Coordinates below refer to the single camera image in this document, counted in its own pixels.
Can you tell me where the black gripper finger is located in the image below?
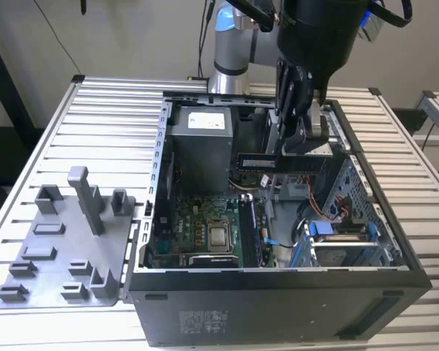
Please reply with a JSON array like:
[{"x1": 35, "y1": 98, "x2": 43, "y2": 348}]
[
  {"x1": 274, "y1": 59, "x2": 297, "y2": 143},
  {"x1": 282, "y1": 67, "x2": 332, "y2": 156}
]

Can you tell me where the black RAM stick white label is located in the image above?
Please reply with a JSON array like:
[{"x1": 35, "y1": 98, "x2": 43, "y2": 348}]
[{"x1": 236, "y1": 152, "x2": 332, "y2": 174}]

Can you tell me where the black installed RAM stick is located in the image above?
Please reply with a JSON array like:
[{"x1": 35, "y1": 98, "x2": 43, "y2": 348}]
[{"x1": 249, "y1": 199, "x2": 263, "y2": 265}]

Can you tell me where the black RAM slot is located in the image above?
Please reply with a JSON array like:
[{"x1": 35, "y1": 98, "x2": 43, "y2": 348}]
[
  {"x1": 243, "y1": 199, "x2": 252, "y2": 267},
  {"x1": 239, "y1": 199, "x2": 247, "y2": 267}
]

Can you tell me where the grey power supply unit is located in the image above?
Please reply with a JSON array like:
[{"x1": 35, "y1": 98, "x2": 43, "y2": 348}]
[{"x1": 166, "y1": 105, "x2": 236, "y2": 195}]

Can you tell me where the black seat beside side table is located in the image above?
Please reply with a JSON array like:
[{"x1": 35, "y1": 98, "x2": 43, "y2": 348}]
[{"x1": 390, "y1": 107, "x2": 429, "y2": 137}]

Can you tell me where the metal socket cover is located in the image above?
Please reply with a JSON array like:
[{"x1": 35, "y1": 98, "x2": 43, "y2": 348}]
[{"x1": 206, "y1": 219, "x2": 235, "y2": 253}]

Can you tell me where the hard disk in blue carrier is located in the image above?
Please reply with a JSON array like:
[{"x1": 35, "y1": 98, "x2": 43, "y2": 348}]
[{"x1": 306, "y1": 220, "x2": 382, "y2": 268}]

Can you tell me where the silver CPU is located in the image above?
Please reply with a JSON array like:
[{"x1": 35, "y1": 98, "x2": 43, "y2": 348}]
[{"x1": 210, "y1": 227, "x2": 230, "y2": 247}]

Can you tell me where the aluminium side table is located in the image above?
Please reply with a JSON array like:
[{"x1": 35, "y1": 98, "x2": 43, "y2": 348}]
[{"x1": 412, "y1": 90, "x2": 439, "y2": 148}]

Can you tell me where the green motherboard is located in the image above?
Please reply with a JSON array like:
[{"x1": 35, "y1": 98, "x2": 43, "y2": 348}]
[{"x1": 144, "y1": 193, "x2": 279, "y2": 270}]

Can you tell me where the CPU socket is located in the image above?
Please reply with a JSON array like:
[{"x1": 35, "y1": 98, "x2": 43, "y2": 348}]
[{"x1": 203, "y1": 218, "x2": 236, "y2": 254}]

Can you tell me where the black graphics card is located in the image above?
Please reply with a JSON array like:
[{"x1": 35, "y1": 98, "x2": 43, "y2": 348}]
[{"x1": 181, "y1": 253, "x2": 242, "y2": 269}]

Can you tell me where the black open PC case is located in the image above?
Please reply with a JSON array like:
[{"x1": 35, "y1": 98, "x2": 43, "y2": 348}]
[{"x1": 126, "y1": 89, "x2": 433, "y2": 348}]

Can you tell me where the grey plastic parts rack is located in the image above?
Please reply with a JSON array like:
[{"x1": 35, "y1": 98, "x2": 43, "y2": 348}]
[{"x1": 0, "y1": 166, "x2": 138, "y2": 310}]

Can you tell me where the black chair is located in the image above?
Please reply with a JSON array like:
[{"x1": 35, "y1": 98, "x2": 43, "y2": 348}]
[{"x1": 0, "y1": 126, "x2": 34, "y2": 186}]

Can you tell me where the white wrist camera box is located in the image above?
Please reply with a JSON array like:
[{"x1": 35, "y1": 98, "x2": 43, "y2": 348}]
[{"x1": 358, "y1": 0, "x2": 386, "y2": 42}]

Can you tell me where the orange red wire bundle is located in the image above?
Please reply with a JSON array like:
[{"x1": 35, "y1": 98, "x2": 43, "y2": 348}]
[{"x1": 299, "y1": 173, "x2": 352, "y2": 221}]

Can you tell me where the multicolour power wire bundle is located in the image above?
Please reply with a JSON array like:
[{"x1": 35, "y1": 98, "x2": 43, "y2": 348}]
[{"x1": 228, "y1": 171, "x2": 269, "y2": 192}]

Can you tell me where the black wire bundle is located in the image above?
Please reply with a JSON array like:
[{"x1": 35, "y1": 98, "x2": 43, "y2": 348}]
[{"x1": 291, "y1": 203, "x2": 316, "y2": 235}]

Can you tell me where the black looped camera cable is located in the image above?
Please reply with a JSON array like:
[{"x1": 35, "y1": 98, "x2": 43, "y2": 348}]
[{"x1": 368, "y1": 0, "x2": 415, "y2": 29}]

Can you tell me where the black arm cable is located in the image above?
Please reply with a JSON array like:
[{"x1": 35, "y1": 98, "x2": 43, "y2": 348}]
[{"x1": 196, "y1": 0, "x2": 216, "y2": 80}]

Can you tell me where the thin black wall cable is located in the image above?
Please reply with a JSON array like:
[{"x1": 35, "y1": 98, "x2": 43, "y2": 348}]
[{"x1": 32, "y1": 0, "x2": 86, "y2": 76}]

